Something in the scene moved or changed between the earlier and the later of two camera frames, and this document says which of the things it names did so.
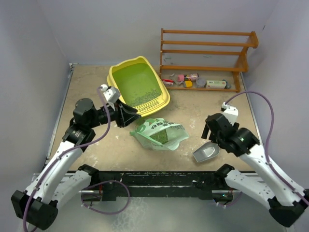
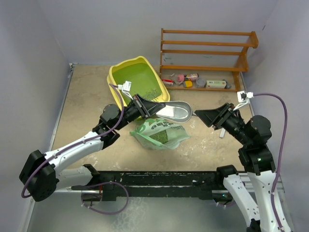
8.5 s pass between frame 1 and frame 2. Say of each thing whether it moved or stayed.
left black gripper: moved
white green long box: stayed
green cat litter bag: stayed
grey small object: stayed
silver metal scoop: moved
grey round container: stayed
